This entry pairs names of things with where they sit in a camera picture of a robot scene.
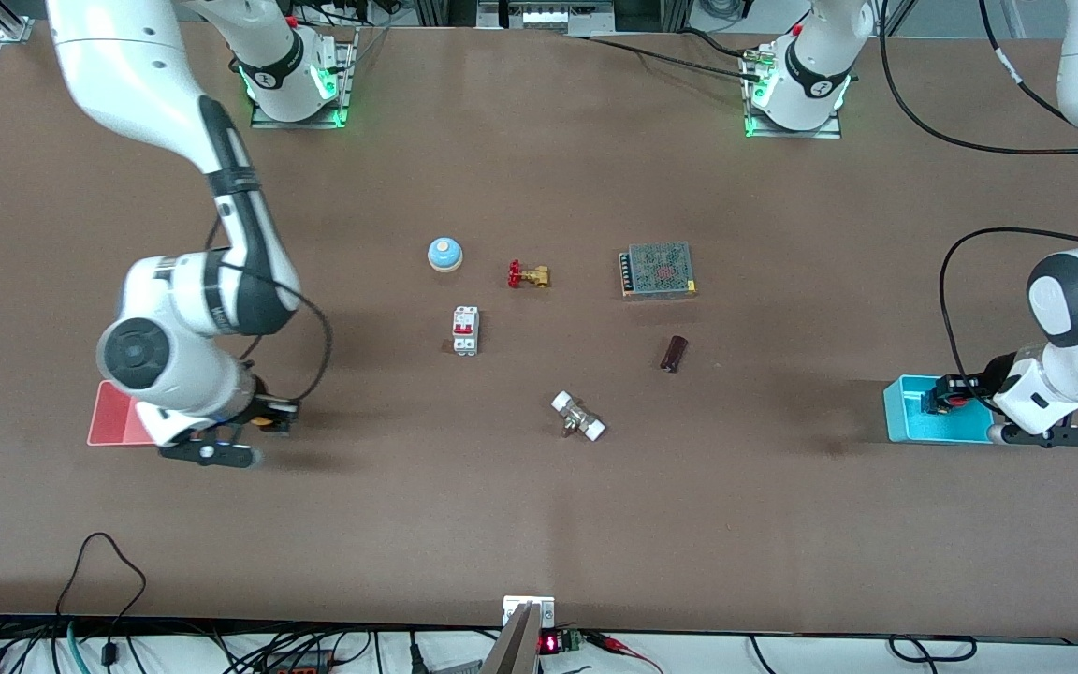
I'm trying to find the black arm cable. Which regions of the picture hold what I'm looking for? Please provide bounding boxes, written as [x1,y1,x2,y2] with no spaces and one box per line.
[939,227,1078,399]
[205,213,335,405]

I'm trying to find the blue plastic box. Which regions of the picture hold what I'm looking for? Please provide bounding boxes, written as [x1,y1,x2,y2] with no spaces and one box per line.
[882,374,1003,445]

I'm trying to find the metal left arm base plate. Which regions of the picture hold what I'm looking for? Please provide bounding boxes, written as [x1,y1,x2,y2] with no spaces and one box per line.
[743,51,844,140]

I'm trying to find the black cable with white label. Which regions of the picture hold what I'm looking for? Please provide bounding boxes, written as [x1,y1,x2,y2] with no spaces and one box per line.
[977,0,1078,169]

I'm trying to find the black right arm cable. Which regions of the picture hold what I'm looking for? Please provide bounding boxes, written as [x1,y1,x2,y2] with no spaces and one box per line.
[205,213,335,405]

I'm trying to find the brass fitting with white caps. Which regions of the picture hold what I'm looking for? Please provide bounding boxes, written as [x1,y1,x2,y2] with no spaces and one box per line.
[550,390,607,443]

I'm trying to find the light red plastic box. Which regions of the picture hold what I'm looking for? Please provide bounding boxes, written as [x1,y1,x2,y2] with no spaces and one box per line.
[87,379,161,447]

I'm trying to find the long black cable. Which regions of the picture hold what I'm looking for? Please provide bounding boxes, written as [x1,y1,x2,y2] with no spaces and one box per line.
[879,0,1078,157]

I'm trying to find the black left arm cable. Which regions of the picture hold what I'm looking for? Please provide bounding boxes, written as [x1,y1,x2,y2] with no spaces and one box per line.
[939,227,1078,399]

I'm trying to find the white circuit breaker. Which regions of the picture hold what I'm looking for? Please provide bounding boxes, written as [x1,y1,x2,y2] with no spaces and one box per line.
[451,306,481,357]

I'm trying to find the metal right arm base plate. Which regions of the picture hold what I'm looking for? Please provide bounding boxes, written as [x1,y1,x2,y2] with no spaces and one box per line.
[249,26,359,129]

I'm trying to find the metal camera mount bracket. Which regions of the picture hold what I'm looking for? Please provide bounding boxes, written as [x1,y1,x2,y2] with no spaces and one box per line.
[481,594,557,674]

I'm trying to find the metal mesh power supply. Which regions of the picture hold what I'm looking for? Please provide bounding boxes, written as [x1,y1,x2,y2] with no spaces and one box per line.
[619,242,698,300]

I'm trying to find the red clip lead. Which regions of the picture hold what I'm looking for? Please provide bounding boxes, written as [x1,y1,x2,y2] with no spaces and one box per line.
[586,633,667,674]

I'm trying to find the looped black cable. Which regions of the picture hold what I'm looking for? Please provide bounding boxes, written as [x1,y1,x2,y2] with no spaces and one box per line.
[55,532,148,621]

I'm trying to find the thin black cable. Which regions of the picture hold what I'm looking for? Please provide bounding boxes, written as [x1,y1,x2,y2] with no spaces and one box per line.
[584,28,765,81]

